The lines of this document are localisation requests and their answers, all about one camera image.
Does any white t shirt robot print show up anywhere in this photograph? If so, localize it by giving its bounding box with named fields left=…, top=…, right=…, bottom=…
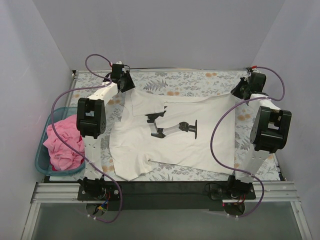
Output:
left=109, top=90, right=235, bottom=181

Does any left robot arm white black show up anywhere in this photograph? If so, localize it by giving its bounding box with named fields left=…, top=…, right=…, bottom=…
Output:
left=76, top=61, right=135, bottom=200

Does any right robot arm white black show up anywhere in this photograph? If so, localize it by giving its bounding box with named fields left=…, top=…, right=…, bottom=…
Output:
left=226, top=72, right=292, bottom=199

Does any floral table cloth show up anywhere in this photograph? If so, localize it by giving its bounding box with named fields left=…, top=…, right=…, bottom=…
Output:
left=48, top=70, right=282, bottom=182

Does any red garment in basket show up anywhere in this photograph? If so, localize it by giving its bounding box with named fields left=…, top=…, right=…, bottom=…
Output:
left=76, top=136, right=85, bottom=166

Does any pink t shirt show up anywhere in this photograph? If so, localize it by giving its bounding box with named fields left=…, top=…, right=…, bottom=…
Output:
left=43, top=114, right=81, bottom=171

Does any teal plastic basket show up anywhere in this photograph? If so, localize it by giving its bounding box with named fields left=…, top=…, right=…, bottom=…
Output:
left=34, top=107, right=85, bottom=177

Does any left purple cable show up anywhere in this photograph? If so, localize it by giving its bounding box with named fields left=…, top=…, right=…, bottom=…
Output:
left=51, top=53, right=124, bottom=223

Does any purple cable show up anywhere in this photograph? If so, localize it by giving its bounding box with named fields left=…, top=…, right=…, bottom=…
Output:
left=51, top=53, right=124, bottom=223
left=209, top=65, right=286, bottom=219

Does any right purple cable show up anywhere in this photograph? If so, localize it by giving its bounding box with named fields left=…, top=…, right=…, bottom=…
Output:
left=209, top=65, right=286, bottom=219

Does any aluminium frame rail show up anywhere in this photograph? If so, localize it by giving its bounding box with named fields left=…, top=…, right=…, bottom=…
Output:
left=22, top=181, right=312, bottom=240

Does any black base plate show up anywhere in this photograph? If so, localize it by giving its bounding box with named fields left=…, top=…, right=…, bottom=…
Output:
left=77, top=180, right=256, bottom=211

